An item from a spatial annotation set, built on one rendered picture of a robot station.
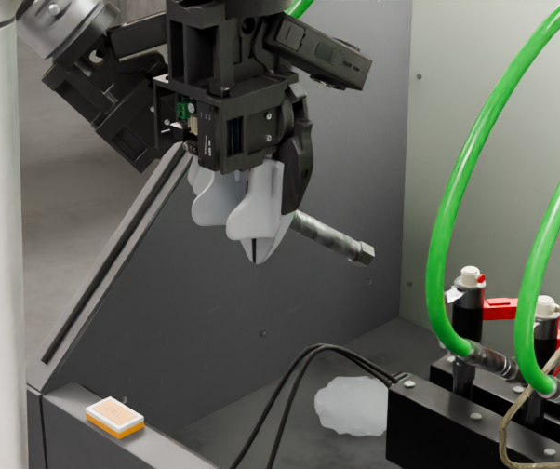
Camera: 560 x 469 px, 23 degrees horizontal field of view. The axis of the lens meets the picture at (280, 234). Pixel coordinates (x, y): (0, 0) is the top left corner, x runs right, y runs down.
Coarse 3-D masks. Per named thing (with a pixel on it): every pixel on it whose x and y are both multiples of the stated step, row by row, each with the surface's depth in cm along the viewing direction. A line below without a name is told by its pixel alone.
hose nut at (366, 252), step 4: (360, 244) 125; (364, 244) 125; (364, 248) 125; (368, 248) 125; (372, 248) 126; (360, 252) 124; (364, 252) 124; (368, 252) 125; (372, 252) 125; (360, 256) 124; (364, 256) 125; (368, 256) 125; (372, 256) 125; (352, 260) 125; (356, 260) 124; (360, 260) 125; (364, 260) 125; (368, 260) 125; (356, 264) 126; (360, 264) 125; (364, 264) 125; (368, 264) 125
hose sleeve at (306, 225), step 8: (296, 216) 120; (304, 216) 121; (296, 224) 120; (304, 224) 121; (312, 224) 121; (320, 224) 122; (296, 232) 121; (304, 232) 121; (312, 232) 121; (320, 232) 122; (328, 232) 122; (336, 232) 123; (320, 240) 122; (328, 240) 122; (336, 240) 123; (344, 240) 123; (352, 240) 124; (336, 248) 123; (344, 248) 124; (352, 248) 124; (360, 248) 124; (344, 256) 124; (352, 256) 124
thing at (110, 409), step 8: (96, 408) 127; (104, 408) 127; (112, 408) 127; (120, 408) 127; (88, 416) 127; (104, 416) 125; (112, 416) 125; (120, 416) 125; (128, 416) 125; (136, 416) 125; (96, 424) 126; (104, 424) 125; (120, 424) 124; (136, 424) 125; (112, 432) 125; (128, 432) 125
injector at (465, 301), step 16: (464, 288) 121; (480, 288) 121; (464, 304) 121; (480, 304) 122; (464, 320) 122; (480, 320) 123; (464, 336) 123; (480, 336) 123; (448, 352) 123; (464, 368) 125; (464, 384) 125
